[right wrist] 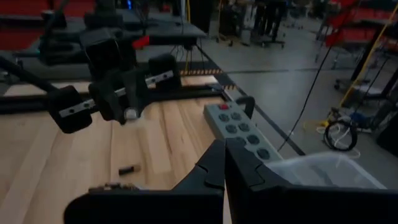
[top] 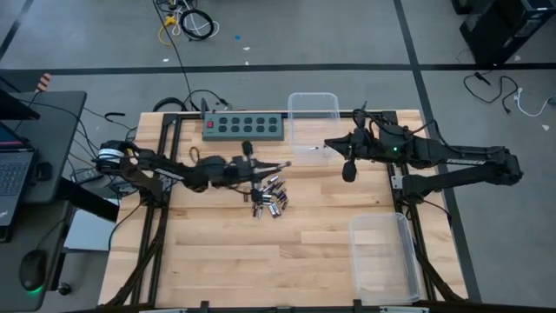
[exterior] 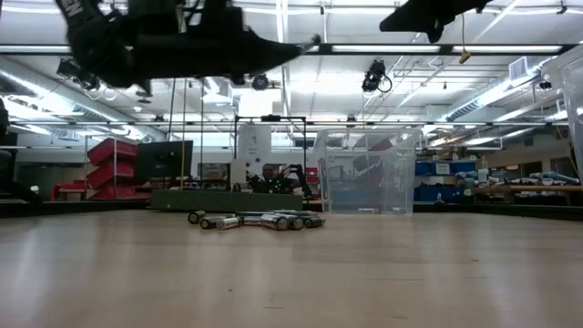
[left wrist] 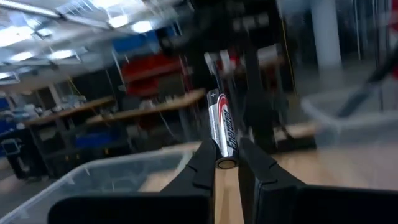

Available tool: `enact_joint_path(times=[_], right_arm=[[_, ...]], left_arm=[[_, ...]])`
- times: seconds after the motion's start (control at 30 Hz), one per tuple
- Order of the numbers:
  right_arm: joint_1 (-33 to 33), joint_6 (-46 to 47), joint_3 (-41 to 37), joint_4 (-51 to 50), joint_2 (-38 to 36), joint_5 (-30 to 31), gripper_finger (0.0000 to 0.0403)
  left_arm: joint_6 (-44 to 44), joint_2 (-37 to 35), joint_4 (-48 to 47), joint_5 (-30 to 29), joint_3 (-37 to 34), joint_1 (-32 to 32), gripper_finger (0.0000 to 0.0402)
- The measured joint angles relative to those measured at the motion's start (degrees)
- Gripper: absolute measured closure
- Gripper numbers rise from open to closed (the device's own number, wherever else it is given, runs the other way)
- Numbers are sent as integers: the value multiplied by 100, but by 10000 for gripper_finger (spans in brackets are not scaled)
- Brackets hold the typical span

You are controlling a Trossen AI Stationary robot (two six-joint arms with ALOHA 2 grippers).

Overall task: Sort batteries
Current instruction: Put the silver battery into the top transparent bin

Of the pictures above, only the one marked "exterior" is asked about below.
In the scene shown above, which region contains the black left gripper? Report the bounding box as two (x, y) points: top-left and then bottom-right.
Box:
(131, 27), (322, 97)

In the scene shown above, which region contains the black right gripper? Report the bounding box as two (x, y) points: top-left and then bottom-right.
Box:
(379, 0), (493, 44)

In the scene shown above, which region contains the round black ceiling fixture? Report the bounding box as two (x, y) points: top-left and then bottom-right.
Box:
(251, 72), (271, 92)

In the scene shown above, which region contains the yellow hanging tag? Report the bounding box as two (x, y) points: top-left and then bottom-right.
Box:
(458, 12), (473, 65)

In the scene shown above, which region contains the white cabinet panel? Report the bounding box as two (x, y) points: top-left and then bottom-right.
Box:
(236, 125), (273, 183)

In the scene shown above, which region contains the white ceiling vent box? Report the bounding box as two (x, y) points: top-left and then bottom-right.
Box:
(508, 56), (529, 82)

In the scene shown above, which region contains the person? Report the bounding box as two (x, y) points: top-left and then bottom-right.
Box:
(261, 163), (297, 195)

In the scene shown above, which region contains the labelled blue bin row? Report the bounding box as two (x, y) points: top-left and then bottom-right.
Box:
(414, 159), (477, 177)

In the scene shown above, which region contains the black monitor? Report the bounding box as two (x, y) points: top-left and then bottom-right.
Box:
(134, 139), (195, 180)

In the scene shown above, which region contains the plain blue bin row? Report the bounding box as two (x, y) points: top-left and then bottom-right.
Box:
(414, 184), (475, 203)

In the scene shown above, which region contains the small clear plastic bin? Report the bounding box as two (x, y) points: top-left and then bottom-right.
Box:
(312, 127), (424, 216)

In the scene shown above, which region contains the red storage bin rack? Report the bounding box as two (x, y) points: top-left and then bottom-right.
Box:
(49, 138), (154, 201)

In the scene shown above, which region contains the large clear plastic bin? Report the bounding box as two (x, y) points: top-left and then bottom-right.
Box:
(541, 44), (583, 183)

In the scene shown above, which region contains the black ceiling track light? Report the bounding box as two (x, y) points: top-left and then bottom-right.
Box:
(55, 57), (102, 92)

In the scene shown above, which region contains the wooden workbench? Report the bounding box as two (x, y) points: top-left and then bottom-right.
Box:
(473, 183), (583, 193)

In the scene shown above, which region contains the black overhead frame bar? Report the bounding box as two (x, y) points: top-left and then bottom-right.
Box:
(0, 42), (578, 57)

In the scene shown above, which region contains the black overhead camera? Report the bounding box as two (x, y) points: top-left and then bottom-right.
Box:
(361, 58), (394, 95)

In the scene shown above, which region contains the black rig frame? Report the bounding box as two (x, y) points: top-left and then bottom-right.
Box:
(233, 114), (308, 183)

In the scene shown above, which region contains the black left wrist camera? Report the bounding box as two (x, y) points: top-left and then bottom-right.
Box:
(193, 0), (243, 29)

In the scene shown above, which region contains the spiral ceiling duct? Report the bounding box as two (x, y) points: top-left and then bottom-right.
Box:
(445, 97), (484, 123)

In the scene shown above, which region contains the yellow hanging cable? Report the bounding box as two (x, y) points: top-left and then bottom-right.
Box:
(179, 77), (189, 190)

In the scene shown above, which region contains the black table frame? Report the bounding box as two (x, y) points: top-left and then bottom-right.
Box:
(0, 199), (583, 223)

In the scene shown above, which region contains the silver ventilation duct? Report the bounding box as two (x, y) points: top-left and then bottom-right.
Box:
(0, 56), (168, 143)

